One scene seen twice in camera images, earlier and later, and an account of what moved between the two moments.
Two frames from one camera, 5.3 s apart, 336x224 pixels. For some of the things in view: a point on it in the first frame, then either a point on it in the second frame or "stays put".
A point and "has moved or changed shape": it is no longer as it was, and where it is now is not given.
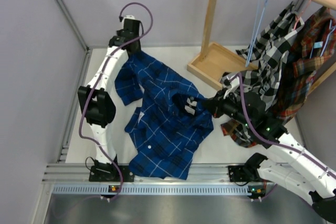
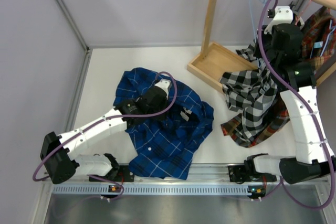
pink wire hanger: [297, 17] stays put
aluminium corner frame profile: [82, 75] stays put
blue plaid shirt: [169, 119] has moved or changed shape
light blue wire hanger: [254, 41] → [263, 2]
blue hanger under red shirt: [326, 40] stays put
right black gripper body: [228, 106] → [270, 53]
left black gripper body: [137, 47] → [163, 107]
